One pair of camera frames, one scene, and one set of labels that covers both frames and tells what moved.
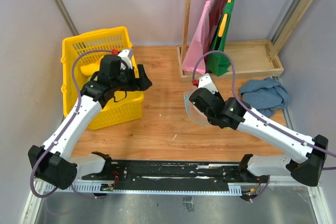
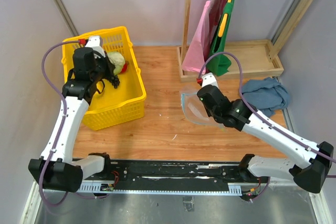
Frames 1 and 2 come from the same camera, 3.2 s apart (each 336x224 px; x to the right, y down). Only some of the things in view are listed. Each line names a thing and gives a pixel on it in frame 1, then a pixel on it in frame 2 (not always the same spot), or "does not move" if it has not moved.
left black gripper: [143, 82] → [110, 67]
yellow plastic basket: [131, 106] does not move
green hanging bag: [218, 63] does not move
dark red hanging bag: [218, 0] does not move
